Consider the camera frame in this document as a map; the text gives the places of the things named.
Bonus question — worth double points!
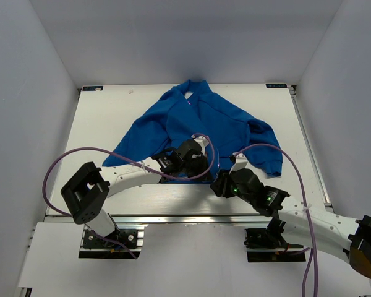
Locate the blue right corner label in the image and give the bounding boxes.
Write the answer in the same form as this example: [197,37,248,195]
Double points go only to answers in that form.
[265,83,288,88]

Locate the blue corner label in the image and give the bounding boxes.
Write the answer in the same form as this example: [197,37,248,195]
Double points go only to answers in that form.
[265,83,288,88]
[82,85,103,92]

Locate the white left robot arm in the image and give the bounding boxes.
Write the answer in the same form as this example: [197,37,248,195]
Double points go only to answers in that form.
[61,134,215,247]

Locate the blue left corner label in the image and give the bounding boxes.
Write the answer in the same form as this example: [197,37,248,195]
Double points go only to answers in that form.
[82,85,103,92]

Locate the blue zip jacket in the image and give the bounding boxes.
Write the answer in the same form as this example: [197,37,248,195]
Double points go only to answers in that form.
[114,80,283,177]

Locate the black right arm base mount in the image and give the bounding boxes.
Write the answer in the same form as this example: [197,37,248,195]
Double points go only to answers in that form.
[244,218,309,263]

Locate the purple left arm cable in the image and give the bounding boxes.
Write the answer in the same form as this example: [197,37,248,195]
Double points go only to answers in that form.
[42,132,216,259]

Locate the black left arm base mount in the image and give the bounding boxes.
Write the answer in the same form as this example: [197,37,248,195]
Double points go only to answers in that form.
[79,228,144,260]

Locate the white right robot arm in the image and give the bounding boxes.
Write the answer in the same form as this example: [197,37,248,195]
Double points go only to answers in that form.
[210,166,371,279]

